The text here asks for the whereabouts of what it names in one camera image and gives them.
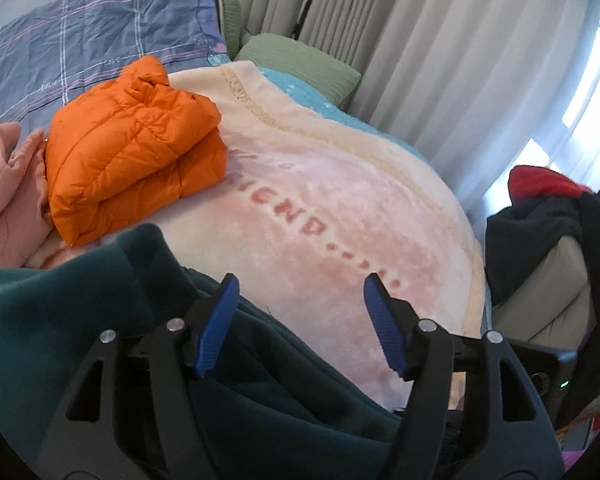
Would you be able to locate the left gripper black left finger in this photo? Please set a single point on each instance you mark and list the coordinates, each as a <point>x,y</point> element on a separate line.
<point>127,412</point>

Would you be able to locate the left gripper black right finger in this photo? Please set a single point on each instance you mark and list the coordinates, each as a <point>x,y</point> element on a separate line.
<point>473,412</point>

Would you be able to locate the green pillow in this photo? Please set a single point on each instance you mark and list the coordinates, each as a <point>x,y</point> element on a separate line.
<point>334,79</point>

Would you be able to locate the pile of dark clothes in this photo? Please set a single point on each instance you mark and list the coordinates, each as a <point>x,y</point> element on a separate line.
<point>547,206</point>

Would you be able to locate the dark green fleece jacket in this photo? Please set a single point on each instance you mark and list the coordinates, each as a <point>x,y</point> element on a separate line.
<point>270,408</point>

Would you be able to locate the light blue bed sheet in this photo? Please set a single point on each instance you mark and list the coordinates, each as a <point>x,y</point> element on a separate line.
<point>304,94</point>

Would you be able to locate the cream pink plush blanket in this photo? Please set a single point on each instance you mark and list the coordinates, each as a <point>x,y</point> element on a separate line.
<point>306,210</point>

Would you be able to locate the beige armchair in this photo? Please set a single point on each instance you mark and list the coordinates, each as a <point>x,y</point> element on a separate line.
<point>553,306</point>

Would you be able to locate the grey white curtain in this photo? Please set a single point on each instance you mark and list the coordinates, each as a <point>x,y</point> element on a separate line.
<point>475,86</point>

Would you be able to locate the blue plaid quilt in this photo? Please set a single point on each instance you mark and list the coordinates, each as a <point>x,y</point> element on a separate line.
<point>55,52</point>

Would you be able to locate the orange folded puffer jacket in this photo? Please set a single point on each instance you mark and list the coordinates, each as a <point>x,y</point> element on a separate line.
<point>127,148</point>

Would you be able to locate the pink folded quilted jacket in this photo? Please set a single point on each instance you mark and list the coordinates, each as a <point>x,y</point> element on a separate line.
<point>24,218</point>

